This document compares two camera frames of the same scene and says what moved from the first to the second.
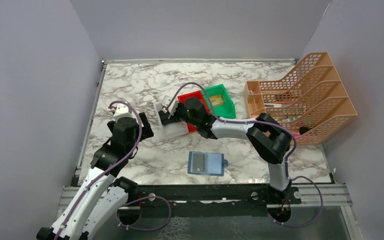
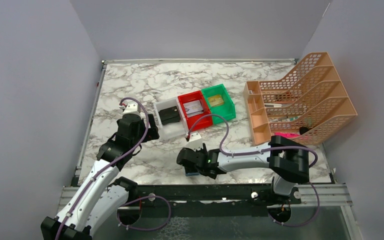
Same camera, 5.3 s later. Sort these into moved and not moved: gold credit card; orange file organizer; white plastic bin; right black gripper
Moved: right black gripper
Not moved: orange file organizer; white plastic bin; gold credit card
